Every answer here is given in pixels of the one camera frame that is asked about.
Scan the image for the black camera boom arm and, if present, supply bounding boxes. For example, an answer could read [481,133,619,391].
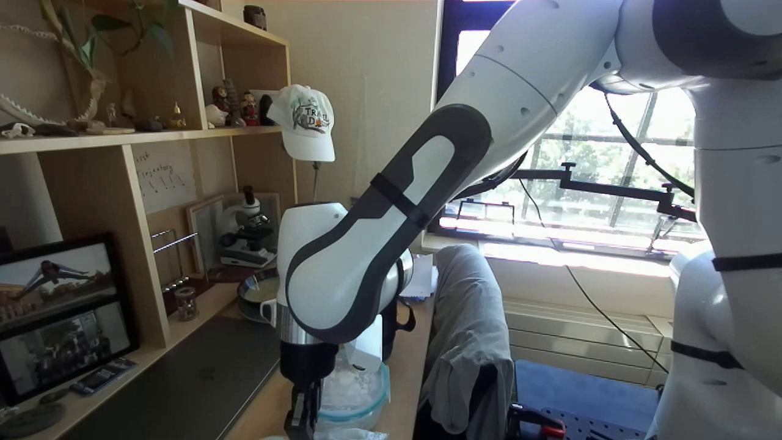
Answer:
[512,162,698,222]

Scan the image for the newton cradle desk toy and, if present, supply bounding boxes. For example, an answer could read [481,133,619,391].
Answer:
[151,231,195,315]

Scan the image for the black laptop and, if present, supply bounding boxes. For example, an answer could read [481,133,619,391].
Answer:
[63,319,280,440]

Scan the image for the black microscope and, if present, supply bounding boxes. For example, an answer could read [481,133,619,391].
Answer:
[219,185,277,268]

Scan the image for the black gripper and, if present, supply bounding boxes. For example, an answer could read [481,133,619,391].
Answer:
[281,343,338,438]

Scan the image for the white baseball cap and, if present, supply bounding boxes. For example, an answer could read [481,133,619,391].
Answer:
[270,83,335,162]

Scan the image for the wooden bookshelf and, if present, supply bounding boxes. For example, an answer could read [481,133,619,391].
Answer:
[0,0,304,369]

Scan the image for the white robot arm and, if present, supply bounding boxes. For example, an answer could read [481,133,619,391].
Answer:
[285,0,782,440]

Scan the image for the grey cloth on chair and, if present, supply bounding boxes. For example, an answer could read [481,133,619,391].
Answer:
[417,246,516,440]

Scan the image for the framed black photo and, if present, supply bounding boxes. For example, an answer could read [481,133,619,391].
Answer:
[0,233,140,405]

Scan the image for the green trailing houseplant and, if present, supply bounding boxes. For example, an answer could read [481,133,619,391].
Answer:
[33,0,191,125]

